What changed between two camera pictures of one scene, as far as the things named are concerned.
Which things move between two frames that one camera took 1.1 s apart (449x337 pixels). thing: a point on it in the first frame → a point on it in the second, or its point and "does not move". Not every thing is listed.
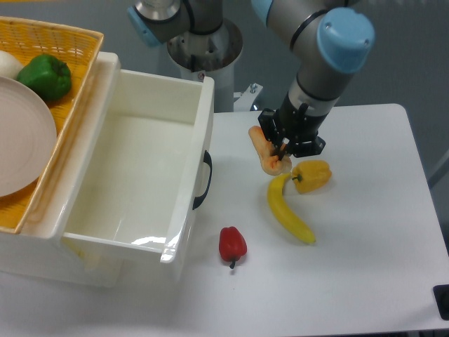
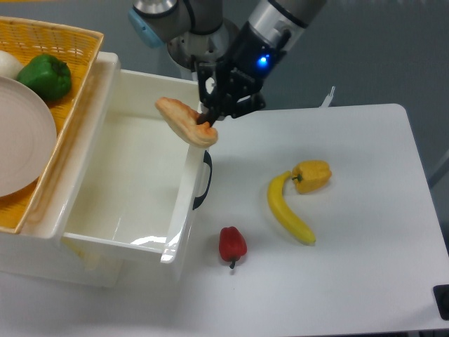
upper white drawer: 129,169 does not move
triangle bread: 267,154 → 184,120
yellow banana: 283,213 does not move
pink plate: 28,137 does not move
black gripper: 295,124 → 232,86
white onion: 10,65 does not move
